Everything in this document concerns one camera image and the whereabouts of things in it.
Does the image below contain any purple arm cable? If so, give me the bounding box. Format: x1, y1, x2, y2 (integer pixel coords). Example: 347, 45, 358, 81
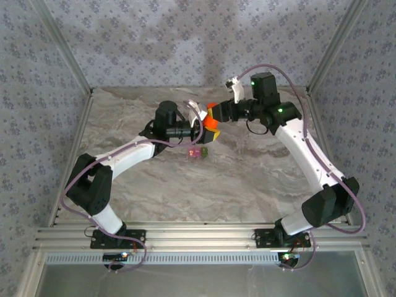
60, 108, 205, 275
237, 63, 368, 272

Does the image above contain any aluminium corner post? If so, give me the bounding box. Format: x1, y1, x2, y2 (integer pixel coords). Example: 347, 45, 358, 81
305, 0, 371, 95
30, 0, 95, 95

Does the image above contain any aluminium side rail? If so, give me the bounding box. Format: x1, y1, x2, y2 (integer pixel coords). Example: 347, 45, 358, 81
46, 91, 95, 228
305, 89, 354, 226

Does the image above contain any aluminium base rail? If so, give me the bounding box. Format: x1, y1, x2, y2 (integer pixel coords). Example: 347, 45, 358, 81
32, 221, 371, 251

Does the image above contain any grey slotted cable duct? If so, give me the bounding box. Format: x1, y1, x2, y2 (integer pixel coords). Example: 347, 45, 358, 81
45, 251, 281, 266

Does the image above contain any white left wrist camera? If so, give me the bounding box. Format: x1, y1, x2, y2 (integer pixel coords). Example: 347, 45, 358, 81
186, 98, 208, 126

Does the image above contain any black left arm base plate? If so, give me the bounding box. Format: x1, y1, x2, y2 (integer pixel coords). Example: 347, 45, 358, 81
90, 229, 147, 249

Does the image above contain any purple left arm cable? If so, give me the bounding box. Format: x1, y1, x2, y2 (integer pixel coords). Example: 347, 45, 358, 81
60, 108, 205, 275

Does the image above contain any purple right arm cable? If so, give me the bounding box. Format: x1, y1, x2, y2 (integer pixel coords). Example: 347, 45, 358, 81
237, 63, 368, 272

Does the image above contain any grey metal sheet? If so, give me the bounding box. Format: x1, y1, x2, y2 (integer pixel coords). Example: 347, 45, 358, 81
33, 251, 372, 297

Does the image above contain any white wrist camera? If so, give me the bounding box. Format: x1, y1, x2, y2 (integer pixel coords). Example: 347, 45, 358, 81
186, 98, 208, 126
223, 77, 246, 105

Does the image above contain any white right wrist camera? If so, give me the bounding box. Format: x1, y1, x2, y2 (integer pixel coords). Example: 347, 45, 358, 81
223, 77, 246, 105

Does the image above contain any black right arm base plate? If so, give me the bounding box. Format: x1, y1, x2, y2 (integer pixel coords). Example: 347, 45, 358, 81
254, 228, 311, 248

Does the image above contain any pink green pill organizer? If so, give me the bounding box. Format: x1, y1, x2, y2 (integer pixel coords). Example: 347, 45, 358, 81
186, 146, 209, 160

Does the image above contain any orange pill bottle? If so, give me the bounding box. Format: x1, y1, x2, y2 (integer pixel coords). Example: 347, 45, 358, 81
202, 114, 220, 129

